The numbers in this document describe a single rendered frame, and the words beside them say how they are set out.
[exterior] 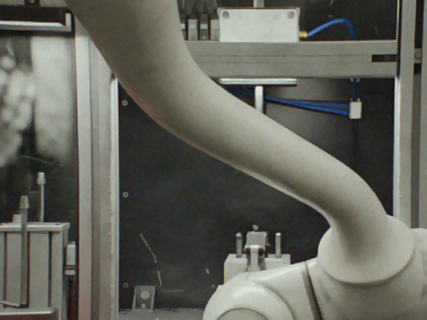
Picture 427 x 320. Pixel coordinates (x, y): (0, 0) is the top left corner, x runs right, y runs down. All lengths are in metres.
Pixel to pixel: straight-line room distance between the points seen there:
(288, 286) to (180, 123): 0.27
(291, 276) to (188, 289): 0.68
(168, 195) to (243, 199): 0.13
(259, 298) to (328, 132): 0.72
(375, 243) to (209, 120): 0.24
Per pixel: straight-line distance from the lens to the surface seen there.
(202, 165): 1.70
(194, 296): 1.72
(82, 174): 1.29
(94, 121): 1.29
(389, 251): 1.01
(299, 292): 1.05
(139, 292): 1.73
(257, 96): 1.47
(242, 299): 1.01
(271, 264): 1.39
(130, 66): 0.82
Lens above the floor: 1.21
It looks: 3 degrees down
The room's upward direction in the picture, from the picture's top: straight up
